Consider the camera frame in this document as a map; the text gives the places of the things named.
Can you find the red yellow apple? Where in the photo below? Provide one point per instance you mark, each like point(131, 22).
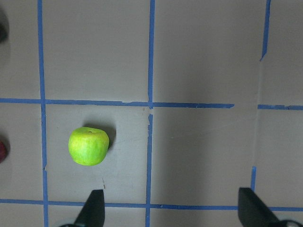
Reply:
point(3, 152)

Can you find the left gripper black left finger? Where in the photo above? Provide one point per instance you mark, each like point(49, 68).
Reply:
point(93, 211)

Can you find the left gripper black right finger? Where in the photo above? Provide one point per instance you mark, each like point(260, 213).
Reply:
point(252, 211)

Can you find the green apple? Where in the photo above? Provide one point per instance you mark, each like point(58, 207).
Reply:
point(88, 146)

